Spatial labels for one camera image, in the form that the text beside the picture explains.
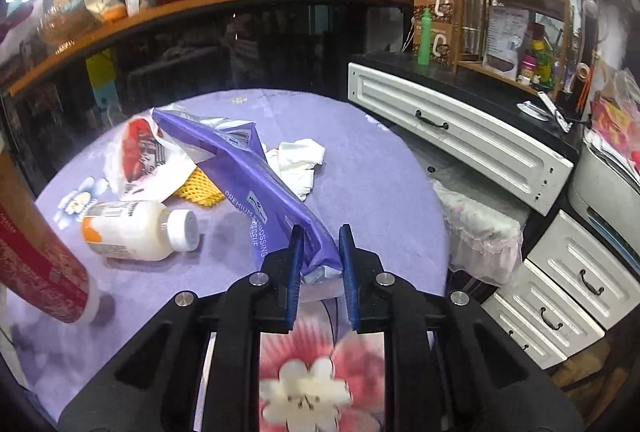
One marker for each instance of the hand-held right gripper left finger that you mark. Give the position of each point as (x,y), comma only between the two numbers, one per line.
(294,279)

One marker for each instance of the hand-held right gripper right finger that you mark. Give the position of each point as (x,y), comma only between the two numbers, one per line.
(350,284)

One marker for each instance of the purple tissue package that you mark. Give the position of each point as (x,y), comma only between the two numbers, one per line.
(240,171)

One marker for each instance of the purple floral tablecloth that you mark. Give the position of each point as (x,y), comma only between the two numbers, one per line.
(380,192)

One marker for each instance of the crumpled white tissue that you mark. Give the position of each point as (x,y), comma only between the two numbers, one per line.
(300,161)

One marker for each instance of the yellow foam fruit net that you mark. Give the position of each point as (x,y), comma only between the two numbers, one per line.
(200,192)

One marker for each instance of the white cabinet drawer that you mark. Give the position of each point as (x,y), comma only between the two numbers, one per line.
(545,307)
(510,332)
(585,262)

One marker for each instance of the white bottle with orange label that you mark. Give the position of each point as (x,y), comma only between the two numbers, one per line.
(130,232)

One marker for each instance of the long white desk drawer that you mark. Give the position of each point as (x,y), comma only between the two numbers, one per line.
(450,121)

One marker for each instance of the red and white plastic bag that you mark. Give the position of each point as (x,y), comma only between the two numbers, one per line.
(135,151)

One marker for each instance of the green bottle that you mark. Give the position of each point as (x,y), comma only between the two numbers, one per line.
(425,39)

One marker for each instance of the red patterned paper cup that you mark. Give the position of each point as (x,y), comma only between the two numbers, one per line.
(35,257)

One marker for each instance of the white printer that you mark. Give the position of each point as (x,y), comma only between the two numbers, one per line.
(605,192)

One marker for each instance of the dark packet with white label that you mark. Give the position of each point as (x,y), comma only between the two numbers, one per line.
(505,41)

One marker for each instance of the wooden counter shelf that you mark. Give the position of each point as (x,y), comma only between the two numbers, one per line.
(210,1)

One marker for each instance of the pile of red pink packets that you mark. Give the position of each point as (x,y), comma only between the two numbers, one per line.
(617,111)

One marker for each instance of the woven basket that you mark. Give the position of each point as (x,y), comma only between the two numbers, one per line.
(65,19)

